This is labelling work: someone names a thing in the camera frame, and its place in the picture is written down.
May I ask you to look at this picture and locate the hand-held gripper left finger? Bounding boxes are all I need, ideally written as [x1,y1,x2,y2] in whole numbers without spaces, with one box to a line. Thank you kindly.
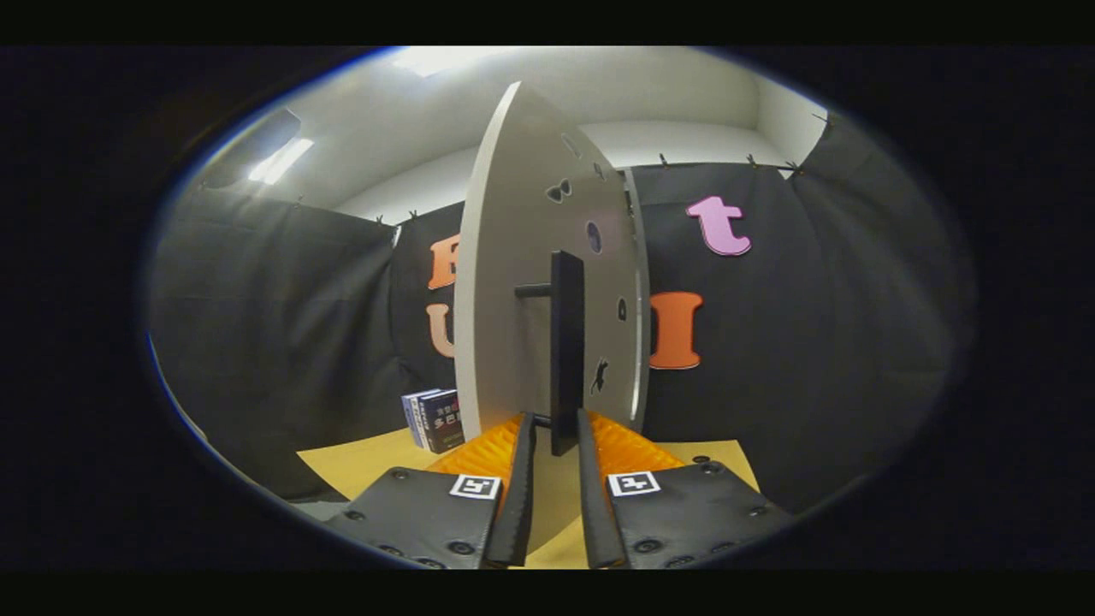
[323,412,537,569]

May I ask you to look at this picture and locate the stack of dark books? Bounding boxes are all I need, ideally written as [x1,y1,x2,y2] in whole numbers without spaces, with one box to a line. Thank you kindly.
[401,388,467,454]

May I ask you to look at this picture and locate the black door handle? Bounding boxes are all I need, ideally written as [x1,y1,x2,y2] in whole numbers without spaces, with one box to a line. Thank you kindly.
[515,251,586,457]

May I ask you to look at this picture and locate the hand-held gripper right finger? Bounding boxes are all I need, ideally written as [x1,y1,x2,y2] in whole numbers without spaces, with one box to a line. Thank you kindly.
[577,409,796,570]

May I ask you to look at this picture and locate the black backdrop cloth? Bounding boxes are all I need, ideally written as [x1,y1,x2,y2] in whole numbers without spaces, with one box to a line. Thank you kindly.
[147,111,976,514]

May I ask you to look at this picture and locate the white cabinet door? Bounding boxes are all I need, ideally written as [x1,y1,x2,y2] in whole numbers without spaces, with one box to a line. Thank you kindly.
[453,81,641,439]

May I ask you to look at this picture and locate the narrow ceiling light panel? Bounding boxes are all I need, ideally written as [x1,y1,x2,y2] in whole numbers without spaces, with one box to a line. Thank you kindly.
[248,137,315,186]

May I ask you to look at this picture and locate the wide ceiling light panel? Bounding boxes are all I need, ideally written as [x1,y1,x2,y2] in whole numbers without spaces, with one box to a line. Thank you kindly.
[394,46,514,78]

